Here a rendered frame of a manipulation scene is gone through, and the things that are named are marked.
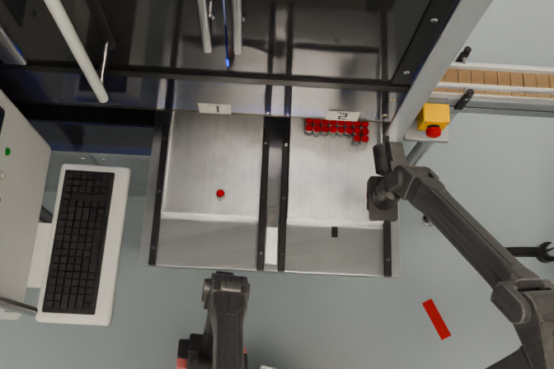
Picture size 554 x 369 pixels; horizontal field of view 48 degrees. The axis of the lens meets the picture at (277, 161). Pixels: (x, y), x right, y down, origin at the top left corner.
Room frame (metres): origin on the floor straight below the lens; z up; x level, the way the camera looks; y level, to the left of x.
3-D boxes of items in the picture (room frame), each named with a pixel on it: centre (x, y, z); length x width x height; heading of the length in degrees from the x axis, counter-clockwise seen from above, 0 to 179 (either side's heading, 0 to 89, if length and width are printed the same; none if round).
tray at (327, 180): (0.59, -0.16, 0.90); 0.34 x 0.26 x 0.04; 5
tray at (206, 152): (0.56, 0.17, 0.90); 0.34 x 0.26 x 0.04; 5
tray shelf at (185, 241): (0.50, 0.00, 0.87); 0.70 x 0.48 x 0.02; 95
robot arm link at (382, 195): (0.42, -0.25, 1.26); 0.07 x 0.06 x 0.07; 13
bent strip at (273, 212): (0.35, -0.02, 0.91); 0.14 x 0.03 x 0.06; 5
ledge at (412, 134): (0.77, -0.41, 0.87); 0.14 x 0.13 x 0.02; 5
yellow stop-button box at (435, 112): (0.73, -0.40, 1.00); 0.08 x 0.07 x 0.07; 5
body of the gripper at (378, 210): (0.42, -0.25, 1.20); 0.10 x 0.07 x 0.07; 5
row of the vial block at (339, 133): (0.67, -0.15, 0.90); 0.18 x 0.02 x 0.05; 95
